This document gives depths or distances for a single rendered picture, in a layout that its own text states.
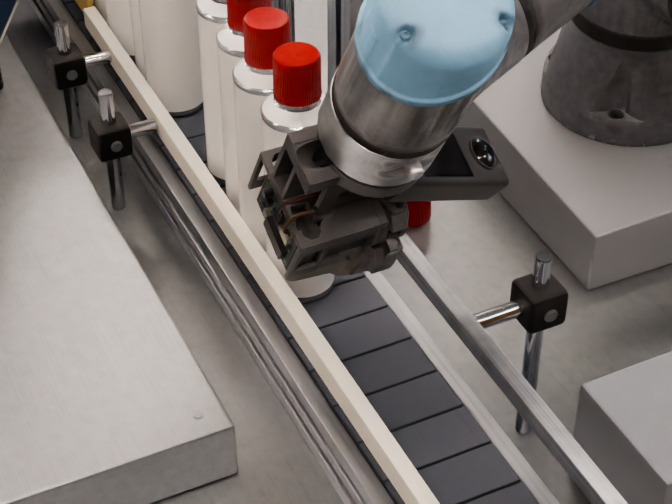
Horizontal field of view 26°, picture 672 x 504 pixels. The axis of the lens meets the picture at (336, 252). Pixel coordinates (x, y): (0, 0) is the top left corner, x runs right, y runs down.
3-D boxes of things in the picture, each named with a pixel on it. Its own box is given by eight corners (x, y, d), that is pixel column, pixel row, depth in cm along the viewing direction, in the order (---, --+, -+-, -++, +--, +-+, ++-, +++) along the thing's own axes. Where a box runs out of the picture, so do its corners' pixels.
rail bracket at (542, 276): (444, 440, 106) (456, 267, 95) (530, 408, 108) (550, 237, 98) (466, 470, 104) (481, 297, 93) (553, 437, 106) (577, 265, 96)
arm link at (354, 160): (426, 30, 86) (482, 150, 83) (405, 68, 90) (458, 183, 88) (310, 60, 83) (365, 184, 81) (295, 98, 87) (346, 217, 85)
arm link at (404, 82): (562, 5, 75) (451, 94, 71) (495, 105, 85) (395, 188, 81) (456, -100, 76) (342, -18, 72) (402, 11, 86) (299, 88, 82)
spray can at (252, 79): (233, 230, 117) (220, 5, 104) (294, 216, 118) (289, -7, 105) (252, 269, 113) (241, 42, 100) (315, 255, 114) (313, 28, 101)
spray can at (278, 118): (255, 273, 113) (244, 45, 99) (313, 251, 115) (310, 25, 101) (288, 312, 109) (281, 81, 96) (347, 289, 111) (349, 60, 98)
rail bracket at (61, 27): (55, 130, 136) (39, 18, 128) (119, 114, 138) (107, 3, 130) (66, 149, 134) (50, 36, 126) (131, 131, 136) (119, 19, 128)
